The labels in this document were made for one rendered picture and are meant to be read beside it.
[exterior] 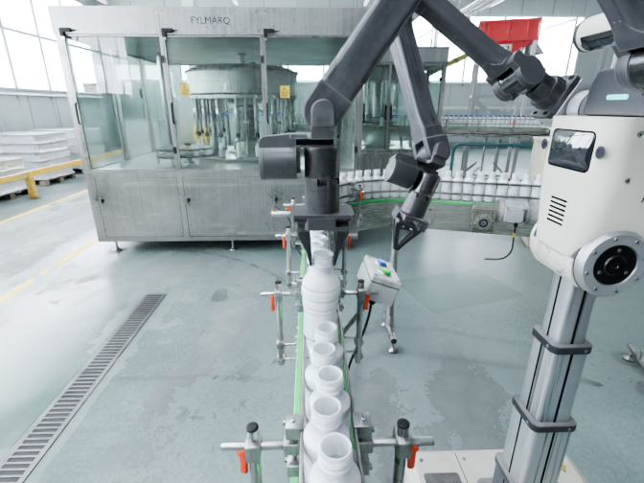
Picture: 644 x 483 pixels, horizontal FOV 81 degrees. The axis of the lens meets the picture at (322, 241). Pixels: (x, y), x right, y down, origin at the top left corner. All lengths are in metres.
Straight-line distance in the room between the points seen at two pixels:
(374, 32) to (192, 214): 3.76
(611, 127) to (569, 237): 0.24
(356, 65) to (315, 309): 0.39
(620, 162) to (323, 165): 0.61
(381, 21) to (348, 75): 0.08
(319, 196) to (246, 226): 3.56
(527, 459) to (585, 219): 0.73
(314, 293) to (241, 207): 3.47
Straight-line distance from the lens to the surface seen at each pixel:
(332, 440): 0.49
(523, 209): 2.21
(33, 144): 9.43
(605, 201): 0.98
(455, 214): 2.35
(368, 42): 0.61
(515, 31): 7.46
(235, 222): 4.16
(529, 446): 1.36
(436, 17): 1.13
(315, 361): 0.61
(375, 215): 2.30
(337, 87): 0.59
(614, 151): 0.96
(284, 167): 0.59
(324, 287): 0.65
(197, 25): 4.07
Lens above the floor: 1.52
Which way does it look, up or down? 20 degrees down
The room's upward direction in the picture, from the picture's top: straight up
